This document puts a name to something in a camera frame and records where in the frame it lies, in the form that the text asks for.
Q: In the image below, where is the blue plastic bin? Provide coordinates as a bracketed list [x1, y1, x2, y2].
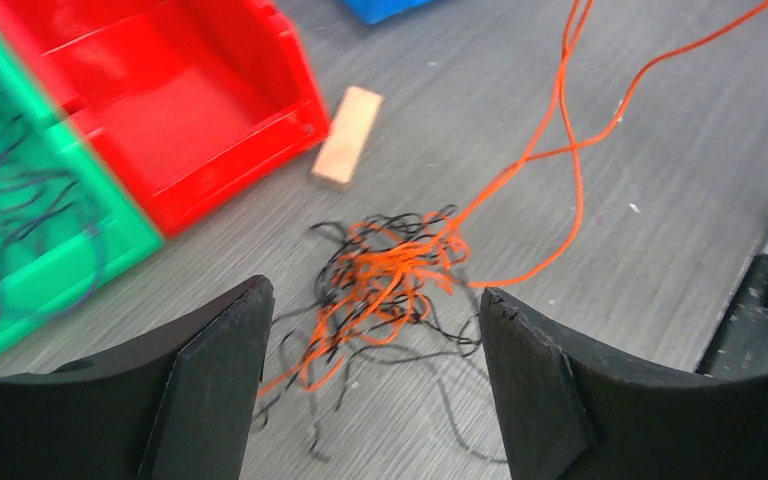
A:
[343, 0, 432, 25]

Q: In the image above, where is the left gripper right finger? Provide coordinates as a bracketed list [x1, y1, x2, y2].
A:
[480, 288, 768, 479]

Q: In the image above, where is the orange cable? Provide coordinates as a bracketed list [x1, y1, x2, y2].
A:
[256, 0, 768, 399]

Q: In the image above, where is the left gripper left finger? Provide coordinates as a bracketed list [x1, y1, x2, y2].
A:
[0, 275, 274, 479]

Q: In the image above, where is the green plastic bin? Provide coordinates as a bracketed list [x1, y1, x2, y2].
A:
[0, 35, 162, 355]

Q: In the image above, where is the red plastic bin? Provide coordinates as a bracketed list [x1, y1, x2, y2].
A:
[0, 0, 329, 237]

